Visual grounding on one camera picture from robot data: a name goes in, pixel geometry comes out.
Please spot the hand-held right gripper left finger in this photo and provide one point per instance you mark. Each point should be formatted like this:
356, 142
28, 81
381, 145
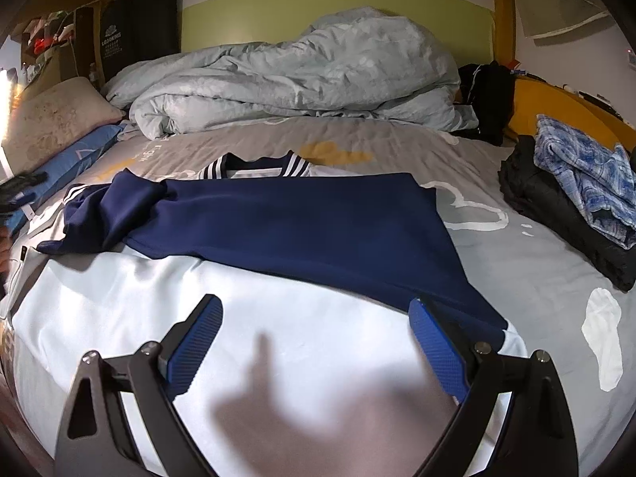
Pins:
194, 353

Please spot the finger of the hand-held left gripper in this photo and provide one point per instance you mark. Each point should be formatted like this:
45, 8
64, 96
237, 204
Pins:
22, 181
15, 203

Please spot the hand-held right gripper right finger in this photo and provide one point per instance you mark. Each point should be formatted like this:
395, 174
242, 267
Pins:
437, 353

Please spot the white and navy varsity jacket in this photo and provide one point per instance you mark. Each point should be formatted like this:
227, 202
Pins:
298, 223

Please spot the black folded clothes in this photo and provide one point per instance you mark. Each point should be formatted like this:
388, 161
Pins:
541, 198

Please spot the beige pillow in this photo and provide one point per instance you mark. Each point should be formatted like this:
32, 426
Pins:
54, 114

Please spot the blue pillow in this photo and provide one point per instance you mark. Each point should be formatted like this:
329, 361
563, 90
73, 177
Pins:
89, 146

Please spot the cluttered wooden shelf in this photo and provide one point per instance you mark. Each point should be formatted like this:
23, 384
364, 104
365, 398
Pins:
54, 39

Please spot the white sock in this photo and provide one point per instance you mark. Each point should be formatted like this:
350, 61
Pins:
603, 338

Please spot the black hanging bag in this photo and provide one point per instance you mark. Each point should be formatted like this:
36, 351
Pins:
144, 25

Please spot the blue plaid shirt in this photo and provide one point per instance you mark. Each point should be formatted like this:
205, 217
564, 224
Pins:
581, 169

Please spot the black garment with white stripes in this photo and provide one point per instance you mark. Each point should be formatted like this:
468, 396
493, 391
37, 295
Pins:
489, 99

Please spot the grey duvet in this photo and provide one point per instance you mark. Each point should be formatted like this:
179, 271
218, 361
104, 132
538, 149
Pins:
298, 69

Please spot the hanging net cloth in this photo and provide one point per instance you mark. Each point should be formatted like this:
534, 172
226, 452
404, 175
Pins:
556, 5

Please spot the yellow bed rail board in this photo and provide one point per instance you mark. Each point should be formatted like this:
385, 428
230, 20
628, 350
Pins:
541, 99

